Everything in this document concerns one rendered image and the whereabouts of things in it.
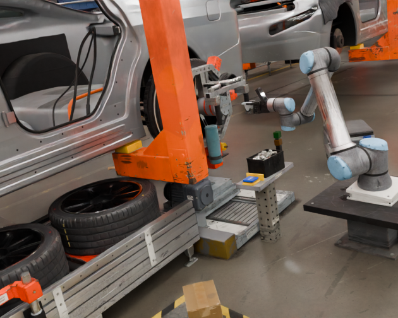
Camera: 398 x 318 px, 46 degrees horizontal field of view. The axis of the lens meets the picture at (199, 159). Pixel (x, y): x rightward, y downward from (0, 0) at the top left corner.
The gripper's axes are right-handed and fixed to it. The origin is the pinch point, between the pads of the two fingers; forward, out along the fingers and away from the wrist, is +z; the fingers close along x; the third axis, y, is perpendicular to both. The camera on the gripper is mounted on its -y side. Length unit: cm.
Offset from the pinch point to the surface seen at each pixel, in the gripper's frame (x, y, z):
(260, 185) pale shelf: -52, 38, -38
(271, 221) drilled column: -40, 67, -35
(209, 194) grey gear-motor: -46, 51, 7
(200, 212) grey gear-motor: -55, 60, 9
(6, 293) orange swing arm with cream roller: -193, 34, 2
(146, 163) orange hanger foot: -76, 20, 28
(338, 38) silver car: 295, -6, 51
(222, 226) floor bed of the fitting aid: -44, 75, 2
